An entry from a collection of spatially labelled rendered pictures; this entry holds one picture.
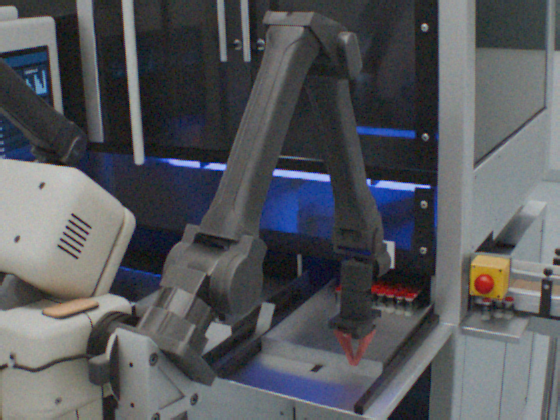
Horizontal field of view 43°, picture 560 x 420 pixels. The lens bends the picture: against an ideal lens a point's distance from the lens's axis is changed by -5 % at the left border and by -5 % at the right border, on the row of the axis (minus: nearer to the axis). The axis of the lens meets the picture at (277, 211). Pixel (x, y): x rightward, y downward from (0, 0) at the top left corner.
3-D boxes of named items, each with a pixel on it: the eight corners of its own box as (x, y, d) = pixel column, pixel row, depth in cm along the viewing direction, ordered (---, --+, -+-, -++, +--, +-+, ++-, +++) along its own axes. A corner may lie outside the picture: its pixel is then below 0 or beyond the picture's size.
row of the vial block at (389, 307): (341, 300, 170) (341, 282, 169) (415, 313, 162) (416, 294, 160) (337, 304, 169) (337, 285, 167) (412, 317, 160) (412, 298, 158)
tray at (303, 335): (335, 290, 176) (335, 277, 175) (439, 308, 164) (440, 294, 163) (261, 352, 148) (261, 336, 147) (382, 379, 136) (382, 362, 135)
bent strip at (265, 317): (264, 326, 160) (263, 301, 158) (276, 329, 158) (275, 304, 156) (228, 354, 148) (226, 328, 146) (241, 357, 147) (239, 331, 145)
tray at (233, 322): (220, 267, 194) (219, 254, 193) (309, 283, 181) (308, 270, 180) (136, 317, 166) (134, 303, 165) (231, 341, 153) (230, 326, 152)
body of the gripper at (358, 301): (382, 319, 138) (383, 281, 137) (359, 336, 130) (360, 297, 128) (350, 313, 141) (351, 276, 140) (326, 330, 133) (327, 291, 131)
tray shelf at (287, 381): (205, 271, 197) (205, 264, 196) (462, 318, 163) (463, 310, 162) (79, 344, 158) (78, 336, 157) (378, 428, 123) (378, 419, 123)
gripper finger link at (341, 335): (380, 359, 140) (382, 313, 138) (365, 373, 134) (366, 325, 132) (348, 353, 143) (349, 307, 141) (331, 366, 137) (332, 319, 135)
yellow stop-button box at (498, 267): (478, 282, 157) (479, 251, 155) (510, 287, 153) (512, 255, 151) (468, 295, 151) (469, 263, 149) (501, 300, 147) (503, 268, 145)
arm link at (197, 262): (153, 295, 88) (188, 305, 86) (190, 227, 93) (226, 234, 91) (184, 331, 95) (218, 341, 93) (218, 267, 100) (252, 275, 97)
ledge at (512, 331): (478, 309, 166) (479, 302, 166) (533, 318, 160) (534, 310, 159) (460, 334, 155) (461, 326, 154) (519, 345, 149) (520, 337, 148)
